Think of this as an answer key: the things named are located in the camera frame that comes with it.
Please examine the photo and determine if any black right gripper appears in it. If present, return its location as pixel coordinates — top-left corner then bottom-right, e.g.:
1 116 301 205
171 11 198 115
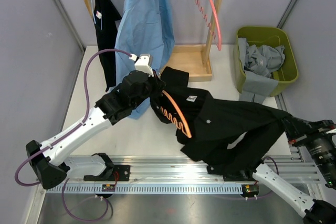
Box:
279 112 336 185

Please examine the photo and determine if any light blue shirt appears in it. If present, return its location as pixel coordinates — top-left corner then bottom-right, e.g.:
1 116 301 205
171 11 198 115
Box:
110 0 176 120

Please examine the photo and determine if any orange wooden hanger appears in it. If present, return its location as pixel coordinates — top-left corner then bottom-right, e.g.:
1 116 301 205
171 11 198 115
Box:
159 90 193 138

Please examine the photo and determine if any black long-sleeve shirt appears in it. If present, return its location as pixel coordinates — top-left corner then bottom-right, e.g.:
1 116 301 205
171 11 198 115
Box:
150 67 291 175

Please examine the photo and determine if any pink wavy hanger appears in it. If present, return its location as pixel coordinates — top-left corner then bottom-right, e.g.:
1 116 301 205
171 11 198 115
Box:
186 0 223 51

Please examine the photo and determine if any grey shirt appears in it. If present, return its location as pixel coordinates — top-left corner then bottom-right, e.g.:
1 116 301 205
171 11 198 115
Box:
238 38 285 104

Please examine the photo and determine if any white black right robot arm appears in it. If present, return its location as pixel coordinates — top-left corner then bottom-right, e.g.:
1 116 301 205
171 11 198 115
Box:
238 118 335 223

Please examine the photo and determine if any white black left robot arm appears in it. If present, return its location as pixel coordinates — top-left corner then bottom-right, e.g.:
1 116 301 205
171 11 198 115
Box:
26 71 165 189

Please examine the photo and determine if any black t-shirt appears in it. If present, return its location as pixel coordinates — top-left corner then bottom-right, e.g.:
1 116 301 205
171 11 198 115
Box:
94 0 122 91

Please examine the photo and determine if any wooden clothes rack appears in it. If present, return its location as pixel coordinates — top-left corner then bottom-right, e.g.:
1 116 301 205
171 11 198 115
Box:
83 0 222 82

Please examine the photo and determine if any green plastic basket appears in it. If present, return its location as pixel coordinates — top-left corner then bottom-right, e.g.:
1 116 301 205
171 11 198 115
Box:
234 26 299 103

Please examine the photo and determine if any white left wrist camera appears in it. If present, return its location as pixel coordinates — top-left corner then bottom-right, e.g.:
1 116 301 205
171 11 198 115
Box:
129 54 154 77

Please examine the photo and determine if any aluminium rail frame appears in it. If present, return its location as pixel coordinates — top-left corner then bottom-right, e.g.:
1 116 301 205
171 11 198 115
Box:
26 0 336 224

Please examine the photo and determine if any white slotted cable duct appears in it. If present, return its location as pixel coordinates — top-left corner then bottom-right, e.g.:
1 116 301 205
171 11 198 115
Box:
47 183 243 195

